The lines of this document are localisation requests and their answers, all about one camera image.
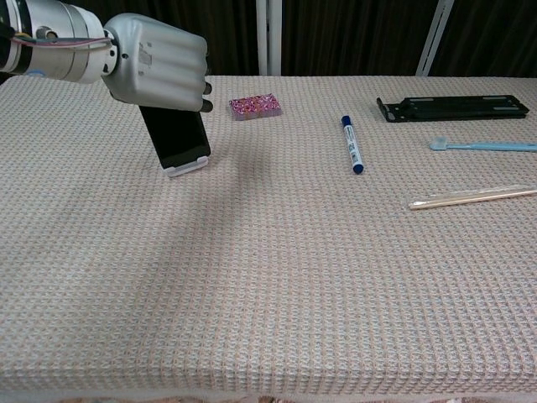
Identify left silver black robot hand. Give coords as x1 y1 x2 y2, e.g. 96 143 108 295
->
102 12 214 114

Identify black smartphone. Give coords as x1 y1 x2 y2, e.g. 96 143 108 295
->
138 104 211 169

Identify white phone stand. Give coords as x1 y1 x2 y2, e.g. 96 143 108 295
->
163 154 210 178

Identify black folding laptop stand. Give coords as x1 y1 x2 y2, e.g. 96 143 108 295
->
376 94 530 123

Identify pink glitter card case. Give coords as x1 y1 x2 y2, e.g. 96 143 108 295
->
228 94 281 123

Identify black pleated curtain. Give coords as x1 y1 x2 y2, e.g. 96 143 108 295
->
66 0 537 79

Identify blue white marker pen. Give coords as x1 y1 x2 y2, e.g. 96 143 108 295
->
340 115 365 175

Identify beige woven tablecloth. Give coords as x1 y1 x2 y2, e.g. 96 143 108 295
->
0 74 537 400

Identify light blue toothbrush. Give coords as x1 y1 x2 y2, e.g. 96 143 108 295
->
428 139 537 153

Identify wooden chopstick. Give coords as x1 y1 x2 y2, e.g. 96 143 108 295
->
409 188 537 211
409 184 537 207

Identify white upright frame post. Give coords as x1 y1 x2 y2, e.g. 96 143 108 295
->
255 0 283 77

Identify white slanted frame post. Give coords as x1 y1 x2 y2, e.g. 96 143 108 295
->
414 0 450 77

